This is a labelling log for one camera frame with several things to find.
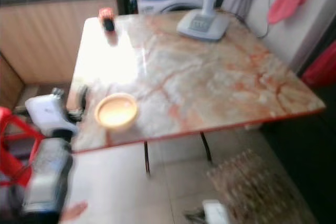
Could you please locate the light wooden cabinet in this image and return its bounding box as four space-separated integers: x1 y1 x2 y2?
0 0 119 106

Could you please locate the red plastic stool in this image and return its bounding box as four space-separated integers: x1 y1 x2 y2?
0 107 47 188

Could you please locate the small orange black gadget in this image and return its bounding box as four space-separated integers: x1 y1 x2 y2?
99 7 117 33

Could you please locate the orange veined marble table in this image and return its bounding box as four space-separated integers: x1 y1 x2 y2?
71 10 327 176

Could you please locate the grey standing fan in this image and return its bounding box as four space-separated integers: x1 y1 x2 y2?
177 0 233 42

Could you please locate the brown patterned floor mat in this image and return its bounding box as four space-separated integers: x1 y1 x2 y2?
207 150 318 224

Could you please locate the red plastic object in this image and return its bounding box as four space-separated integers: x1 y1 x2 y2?
300 39 336 89

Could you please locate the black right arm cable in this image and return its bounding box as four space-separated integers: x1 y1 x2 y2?
184 209 205 222

